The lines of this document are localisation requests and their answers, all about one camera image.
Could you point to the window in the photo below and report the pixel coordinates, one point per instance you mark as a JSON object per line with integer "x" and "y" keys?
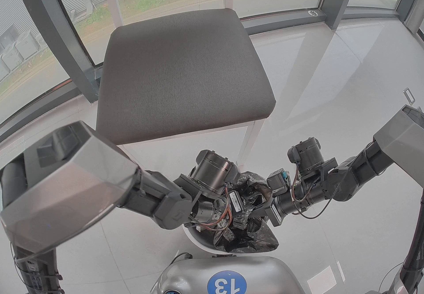
{"x": 59, "y": 31}

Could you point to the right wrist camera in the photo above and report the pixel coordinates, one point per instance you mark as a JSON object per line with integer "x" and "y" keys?
{"x": 277, "y": 183}

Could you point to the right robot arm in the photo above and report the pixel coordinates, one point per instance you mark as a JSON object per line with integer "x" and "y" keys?
{"x": 351, "y": 180}

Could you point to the white trash bin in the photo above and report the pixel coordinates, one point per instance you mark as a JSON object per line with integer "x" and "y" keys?
{"x": 202, "y": 243}

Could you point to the grey seat white frame chair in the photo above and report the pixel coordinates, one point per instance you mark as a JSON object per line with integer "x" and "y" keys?
{"x": 182, "y": 77}

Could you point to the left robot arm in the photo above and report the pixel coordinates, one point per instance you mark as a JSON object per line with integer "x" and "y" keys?
{"x": 76, "y": 180}

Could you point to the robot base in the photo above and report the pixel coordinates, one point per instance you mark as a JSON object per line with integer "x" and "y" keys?
{"x": 198, "y": 272}

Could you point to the black plastic bag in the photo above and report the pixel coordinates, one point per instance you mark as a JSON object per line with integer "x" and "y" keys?
{"x": 251, "y": 239}

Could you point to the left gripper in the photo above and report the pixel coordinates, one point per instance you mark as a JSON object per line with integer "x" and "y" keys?
{"x": 236, "y": 201}

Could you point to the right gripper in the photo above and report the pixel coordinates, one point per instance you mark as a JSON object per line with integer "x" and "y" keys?
{"x": 286, "y": 205}

